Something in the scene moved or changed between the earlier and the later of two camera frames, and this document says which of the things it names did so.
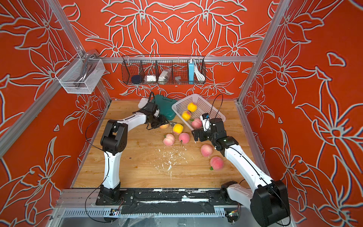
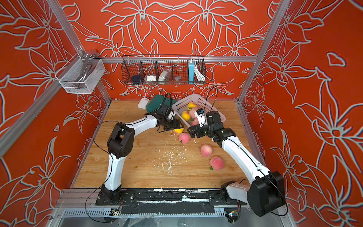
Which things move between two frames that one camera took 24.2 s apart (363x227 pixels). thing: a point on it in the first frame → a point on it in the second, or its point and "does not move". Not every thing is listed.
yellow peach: (177, 129) does not move
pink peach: (169, 140) → (192, 112)
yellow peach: (186, 115) does not move
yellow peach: (192, 107) does not move
